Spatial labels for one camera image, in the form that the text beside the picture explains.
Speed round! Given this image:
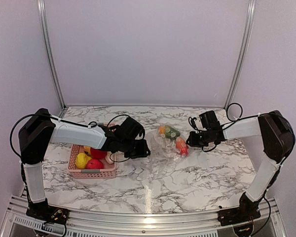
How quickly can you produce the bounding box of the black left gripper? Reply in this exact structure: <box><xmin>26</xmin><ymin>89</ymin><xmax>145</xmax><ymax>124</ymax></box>
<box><xmin>120</xmin><ymin>138</ymin><xmax>151</xmax><ymax>159</ymax></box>

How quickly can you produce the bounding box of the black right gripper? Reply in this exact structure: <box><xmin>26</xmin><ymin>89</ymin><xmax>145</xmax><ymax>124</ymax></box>
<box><xmin>185</xmin><ymin>129</ymin><xmax>212</xmax><ymax>148</ymax></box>

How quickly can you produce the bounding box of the pale green fake cabbage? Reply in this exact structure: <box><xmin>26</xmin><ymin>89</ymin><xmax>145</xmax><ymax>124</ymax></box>
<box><xmin>105</xmin><ymin>152</ymin><xmax>115</xmax><ymax>165</ymax></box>

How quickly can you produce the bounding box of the red fake apple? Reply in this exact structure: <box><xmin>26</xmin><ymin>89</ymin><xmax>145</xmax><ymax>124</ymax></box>
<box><xmin>90</xmin><ymin>148</ymin><xmax>108</xmax><ymax>159</ymax></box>

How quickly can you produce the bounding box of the red fake tomato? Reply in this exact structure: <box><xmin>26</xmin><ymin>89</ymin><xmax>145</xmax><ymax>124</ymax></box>
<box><xmin>85</xmin><ymin>159</ymin><xmax>104</xmax><ymax>169</ymax></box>

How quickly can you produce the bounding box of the clear zip top bag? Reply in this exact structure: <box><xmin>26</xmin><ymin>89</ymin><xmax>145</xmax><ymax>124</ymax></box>
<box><xmin>146</xmin><ymin>124</ymin><xmax>189</xmax><ymax>179</ymax></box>

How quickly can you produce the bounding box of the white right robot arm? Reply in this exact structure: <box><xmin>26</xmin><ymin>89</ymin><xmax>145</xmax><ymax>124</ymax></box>
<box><xmin>186</xmin><ymin>110</ymin><xmax>296</xmax><ymax>226</ymax></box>

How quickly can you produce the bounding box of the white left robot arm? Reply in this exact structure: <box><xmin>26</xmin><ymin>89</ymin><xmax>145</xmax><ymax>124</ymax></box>
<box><xmin>15</xmin><ymin>108</ymin><xmax>150</xmax><ymax>224</ymax></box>

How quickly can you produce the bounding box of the red orange fake fruit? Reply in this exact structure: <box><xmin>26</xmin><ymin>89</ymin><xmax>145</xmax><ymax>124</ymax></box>
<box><xmin>176</xmin><ymin>137</ymin><xmax>188</xmax><ymax>156</ymax></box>

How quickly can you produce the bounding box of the orange fake tangerine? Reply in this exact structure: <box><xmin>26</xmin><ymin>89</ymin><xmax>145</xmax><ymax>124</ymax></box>
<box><xmin>158</xmin><ymin>126</ymin><xmax>166</xmax><ymax>135</ymax></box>

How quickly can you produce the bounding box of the pink perforated plastic basket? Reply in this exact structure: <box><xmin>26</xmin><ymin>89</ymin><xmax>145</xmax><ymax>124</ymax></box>
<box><xmin>68</xmin><ymin>125</ymin><xmax>116</xmax><ymax>179</ymax></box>

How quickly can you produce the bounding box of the aluminium front rail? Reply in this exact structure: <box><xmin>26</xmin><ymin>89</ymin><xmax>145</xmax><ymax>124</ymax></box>
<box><xmin>0</xmin><ymin>196</ymin><xmax>287</xmax><ymax>237</ymax></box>

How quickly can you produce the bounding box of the right aluminium frame post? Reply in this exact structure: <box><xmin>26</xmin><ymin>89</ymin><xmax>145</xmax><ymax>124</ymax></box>
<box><xmin>224</xmin><ymin>0</ymin><xmax>257</xmax><ymax>109</ymax></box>

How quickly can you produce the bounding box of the aluminium frame post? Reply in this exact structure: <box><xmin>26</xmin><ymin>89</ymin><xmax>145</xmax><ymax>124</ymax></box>
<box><xmin>224</xmin><ymin>0</ymin><xmax>257</xmax><ymax>109</ymax></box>
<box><xmin>37</xmin><ymin>0</ymin><xmax>66</xmax><ymax>110</ymax></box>

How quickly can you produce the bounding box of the left aluminium frame post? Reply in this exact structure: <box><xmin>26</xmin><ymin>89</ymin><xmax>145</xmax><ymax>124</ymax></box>
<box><xmin>37</xmin><ymin>0</ymin><xmax>66</xmax><ymax>110</ymax></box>

